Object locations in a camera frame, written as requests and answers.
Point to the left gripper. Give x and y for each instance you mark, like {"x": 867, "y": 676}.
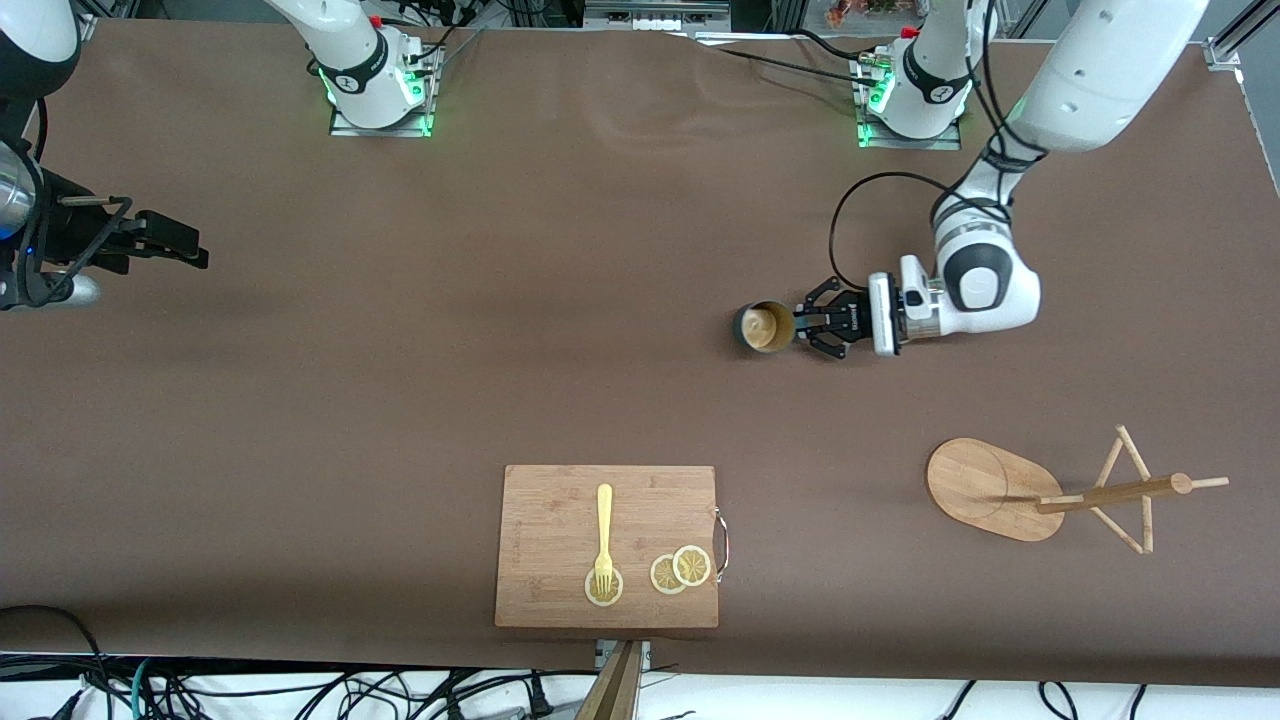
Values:
{"x": 851, "y": 319}

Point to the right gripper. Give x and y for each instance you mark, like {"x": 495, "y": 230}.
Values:
{"x": 68, "y": 236}

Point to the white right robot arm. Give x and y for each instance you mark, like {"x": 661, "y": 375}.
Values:
{"x": 350, "y": 60}

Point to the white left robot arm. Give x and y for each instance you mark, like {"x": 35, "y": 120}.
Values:
{"x": 1100, "y": 70}

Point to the wooden cup rack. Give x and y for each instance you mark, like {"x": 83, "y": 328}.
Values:
{"x": 985, "y": 490}

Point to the lemon slice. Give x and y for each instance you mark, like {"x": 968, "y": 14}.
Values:
{"x": 604, "y": 598}
{"x": 692, "y": 566}
{"x": 662, "y": 575}

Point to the brown table cover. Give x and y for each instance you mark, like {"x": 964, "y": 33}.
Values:
{"x": 400, "y": 400}

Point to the yellow plastic fork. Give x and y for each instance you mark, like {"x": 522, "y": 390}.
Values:
{"x": 604, "y": 520}

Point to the wooden cutting board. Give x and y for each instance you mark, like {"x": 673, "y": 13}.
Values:
{"x": 560, "y": 530}

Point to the grey power strip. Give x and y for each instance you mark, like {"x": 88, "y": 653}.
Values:
{"x": 655, "y": 12}

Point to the black power plug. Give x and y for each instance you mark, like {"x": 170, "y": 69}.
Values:
{"x": 540, "y": 700}

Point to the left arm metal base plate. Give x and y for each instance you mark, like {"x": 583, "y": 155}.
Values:
{"x": 910, "y": 143}

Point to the aluminium corner bracket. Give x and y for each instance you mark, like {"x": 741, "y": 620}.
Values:
{"x": 1223, "y": 55}
{"x": 85, "y": 28}

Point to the small metal bracket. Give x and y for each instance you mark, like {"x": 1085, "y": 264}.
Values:
{"x": 603, "y": 650}

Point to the wooden post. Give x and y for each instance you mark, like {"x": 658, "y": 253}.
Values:
{"x": 612, "y": 690}

